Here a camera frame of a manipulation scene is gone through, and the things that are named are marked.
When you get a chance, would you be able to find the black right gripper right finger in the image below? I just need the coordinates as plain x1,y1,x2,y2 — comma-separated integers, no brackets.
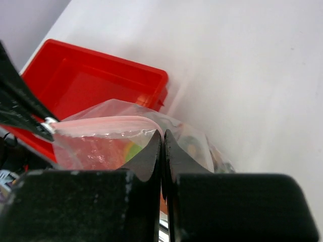
164,131,319,241

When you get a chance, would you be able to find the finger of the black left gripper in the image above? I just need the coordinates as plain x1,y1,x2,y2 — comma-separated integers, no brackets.
1,45,58,142

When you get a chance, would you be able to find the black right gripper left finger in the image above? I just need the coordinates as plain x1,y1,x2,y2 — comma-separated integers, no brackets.
1,132,163,241

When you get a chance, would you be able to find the green round fruit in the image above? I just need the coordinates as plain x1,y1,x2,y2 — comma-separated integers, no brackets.
124,141,142,163

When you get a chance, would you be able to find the clear zip top bag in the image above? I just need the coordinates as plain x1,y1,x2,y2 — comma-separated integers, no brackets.
51,99,234,173

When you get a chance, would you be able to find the red plastic tray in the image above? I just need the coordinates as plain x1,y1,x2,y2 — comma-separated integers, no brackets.
1,39,168,159

